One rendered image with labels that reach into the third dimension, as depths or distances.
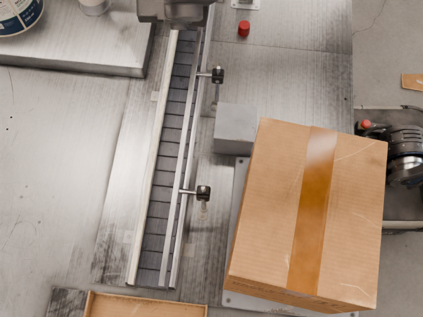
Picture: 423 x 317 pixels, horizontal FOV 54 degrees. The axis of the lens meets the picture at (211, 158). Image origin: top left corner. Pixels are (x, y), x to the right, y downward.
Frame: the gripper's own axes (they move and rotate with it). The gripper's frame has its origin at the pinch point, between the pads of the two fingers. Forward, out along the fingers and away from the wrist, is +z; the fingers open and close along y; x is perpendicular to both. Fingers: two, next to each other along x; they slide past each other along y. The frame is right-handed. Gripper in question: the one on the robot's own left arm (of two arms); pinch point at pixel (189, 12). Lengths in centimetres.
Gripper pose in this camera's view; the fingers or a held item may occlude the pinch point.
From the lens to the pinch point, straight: 117.1
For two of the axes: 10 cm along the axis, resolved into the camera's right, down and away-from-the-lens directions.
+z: 0.5, -2.9, 9.6
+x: -1.0, 9.5, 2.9
